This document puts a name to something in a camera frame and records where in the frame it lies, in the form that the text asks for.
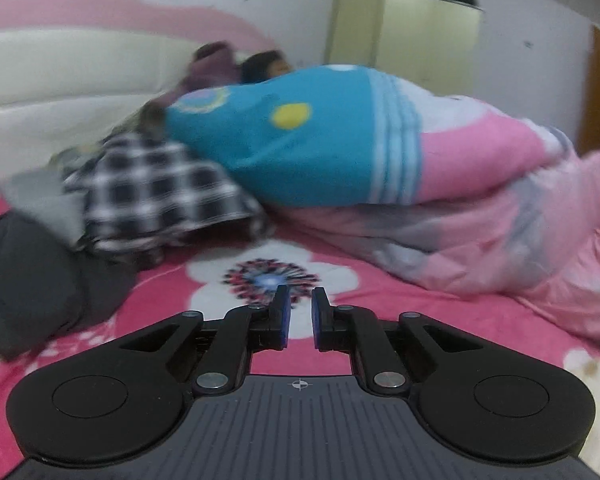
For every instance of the light grey garment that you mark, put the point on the light grey garment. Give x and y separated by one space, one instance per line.
40 195

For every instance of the pink grey floral quilt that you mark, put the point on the pink grey floral quilt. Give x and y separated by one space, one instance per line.
455 245

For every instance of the white pink padded headboard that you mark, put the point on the white pink padded headboard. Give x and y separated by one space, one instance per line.
55 75

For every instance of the pink floral bed sheet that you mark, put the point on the pink floral bed sheet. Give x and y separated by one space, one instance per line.
155 305

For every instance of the dark grey garment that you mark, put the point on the dark grey garment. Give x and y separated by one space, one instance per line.
40 280

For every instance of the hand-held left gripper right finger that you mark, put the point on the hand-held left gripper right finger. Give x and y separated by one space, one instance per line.
319 317

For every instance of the black white plaid shirt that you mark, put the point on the black white plaid shirt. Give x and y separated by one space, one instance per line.
155 190

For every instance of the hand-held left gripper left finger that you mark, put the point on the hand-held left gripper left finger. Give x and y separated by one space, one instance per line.
281 317

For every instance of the pale yellow cabinet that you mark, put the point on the pale yellow cabinet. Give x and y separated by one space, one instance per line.
405 30

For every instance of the blue striped cartoon blanket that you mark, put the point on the blue striped cartoon blanket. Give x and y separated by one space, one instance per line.
305 160

